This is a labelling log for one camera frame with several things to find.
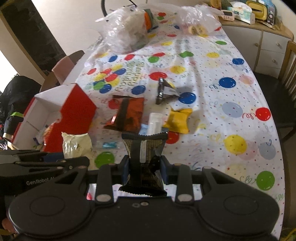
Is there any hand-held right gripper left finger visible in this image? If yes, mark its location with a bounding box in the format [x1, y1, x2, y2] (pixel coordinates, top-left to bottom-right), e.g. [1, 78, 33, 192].
[54, 156, 130, 205]

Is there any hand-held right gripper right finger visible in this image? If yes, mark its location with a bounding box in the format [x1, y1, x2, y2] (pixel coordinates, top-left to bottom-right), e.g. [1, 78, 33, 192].
[161, 156, 232, 204]

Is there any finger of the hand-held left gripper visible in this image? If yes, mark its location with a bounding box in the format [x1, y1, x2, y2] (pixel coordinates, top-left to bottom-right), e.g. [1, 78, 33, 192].
[0, 149, 48, 161]
[14, 156, 90, 173]

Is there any black gold snack packet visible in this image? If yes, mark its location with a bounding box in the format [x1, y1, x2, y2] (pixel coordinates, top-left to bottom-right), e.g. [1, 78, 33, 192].
[118, 131, 169, 197]

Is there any cream snack packet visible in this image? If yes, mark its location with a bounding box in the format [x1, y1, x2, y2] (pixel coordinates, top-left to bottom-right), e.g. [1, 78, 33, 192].
[61, 132, 93, 159]

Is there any copper foil snack packet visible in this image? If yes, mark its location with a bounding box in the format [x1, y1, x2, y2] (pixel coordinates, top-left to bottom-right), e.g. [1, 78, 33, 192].
[103, 95, 146, 132]

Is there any red cardboard box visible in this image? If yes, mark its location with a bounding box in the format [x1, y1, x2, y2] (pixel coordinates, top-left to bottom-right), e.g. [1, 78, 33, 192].
[11, 83, 97, 152]

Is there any dark brown snack packet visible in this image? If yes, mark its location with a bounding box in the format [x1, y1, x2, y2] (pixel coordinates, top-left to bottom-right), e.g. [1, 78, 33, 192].
[155, 78, 181, 105]

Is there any blue white snack packet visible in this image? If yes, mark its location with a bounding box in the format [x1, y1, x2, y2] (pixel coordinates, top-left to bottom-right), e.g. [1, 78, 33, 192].
[139, 112, 162, 136]

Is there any yellow snack packet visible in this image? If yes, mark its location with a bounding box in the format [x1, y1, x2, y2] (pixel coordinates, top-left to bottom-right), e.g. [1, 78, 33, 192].
[163, 108, 193, 134]

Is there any wooden chair with cloth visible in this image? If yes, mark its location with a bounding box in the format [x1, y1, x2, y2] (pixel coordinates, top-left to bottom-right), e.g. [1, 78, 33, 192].
[40, 50, 85, 93]

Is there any balloon print tablecloth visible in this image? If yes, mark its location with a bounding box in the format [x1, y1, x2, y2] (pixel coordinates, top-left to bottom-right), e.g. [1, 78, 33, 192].
[77, 5, 286, 232]

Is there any wooden slat-back chair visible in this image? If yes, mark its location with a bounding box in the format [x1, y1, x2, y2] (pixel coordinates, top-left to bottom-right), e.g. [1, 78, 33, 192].
[253, 40, 296, 142]

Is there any large clear plastic bag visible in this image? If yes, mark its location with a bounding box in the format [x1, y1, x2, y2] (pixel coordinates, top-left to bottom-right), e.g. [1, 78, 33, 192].
[95, 6, 160, 52]

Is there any clear plastic bag with biscuits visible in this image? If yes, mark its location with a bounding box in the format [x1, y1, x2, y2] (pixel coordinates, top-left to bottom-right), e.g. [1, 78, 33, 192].
[179, 4, 222, 37]

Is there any white sideboard cabinet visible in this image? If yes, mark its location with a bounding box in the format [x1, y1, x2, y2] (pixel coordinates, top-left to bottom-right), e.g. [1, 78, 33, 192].
[217, 14, 294, 77]

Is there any white digital timer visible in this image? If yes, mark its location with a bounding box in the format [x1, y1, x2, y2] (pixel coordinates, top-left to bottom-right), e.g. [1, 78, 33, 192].
[221, 9, 233, 21]

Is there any tissue box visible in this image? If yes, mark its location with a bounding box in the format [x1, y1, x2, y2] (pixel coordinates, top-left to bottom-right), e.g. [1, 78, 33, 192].
[228, 1, 256, 25]

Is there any yellow box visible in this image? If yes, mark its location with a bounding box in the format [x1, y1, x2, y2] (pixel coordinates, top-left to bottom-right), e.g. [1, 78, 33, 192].
[245, 0, 269, 20]

